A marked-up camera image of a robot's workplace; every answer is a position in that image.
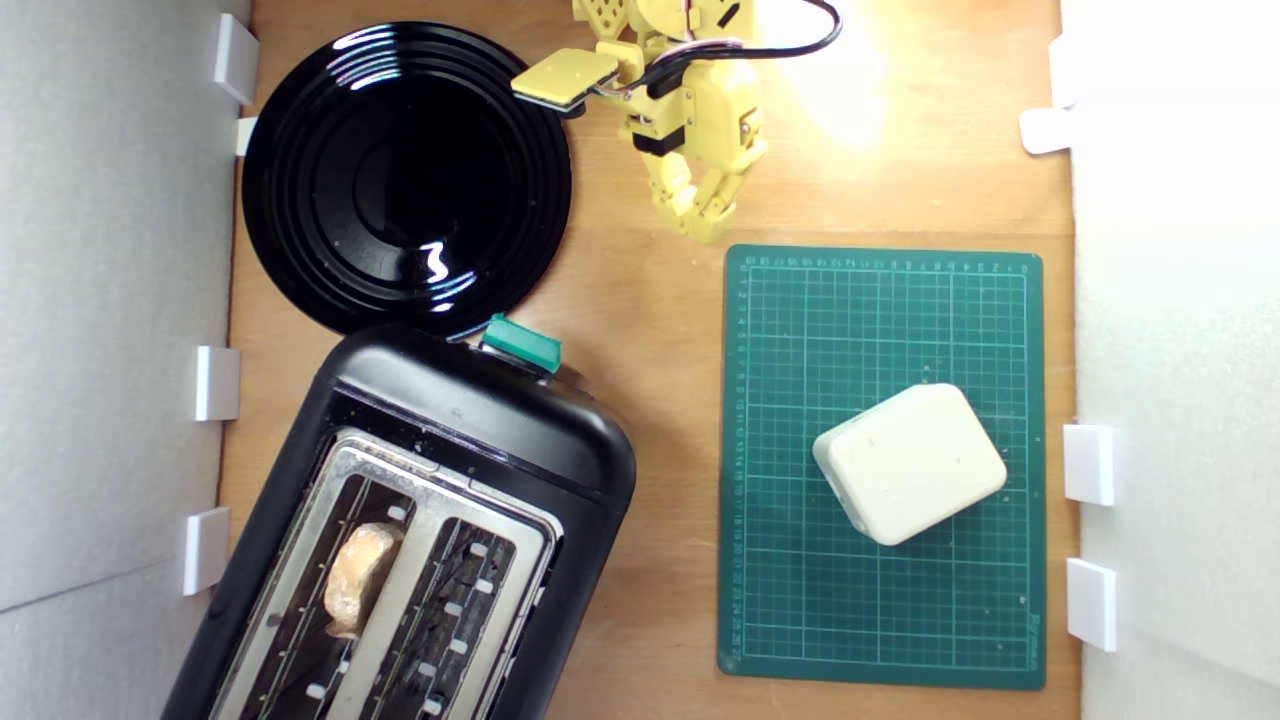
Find white rounded block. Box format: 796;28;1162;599
812;383;1009;547

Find yellow wrist camera box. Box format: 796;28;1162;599
510;47;623;116

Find black two-slot toaster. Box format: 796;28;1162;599
160;322;638;720

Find brown bread slice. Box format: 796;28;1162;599
322;521;406;639

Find green cutting mat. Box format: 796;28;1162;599
717;244;1048;691

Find green toaster lever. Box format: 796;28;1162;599
480;313;563;376

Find black round plate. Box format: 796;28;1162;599
242;22;573;336

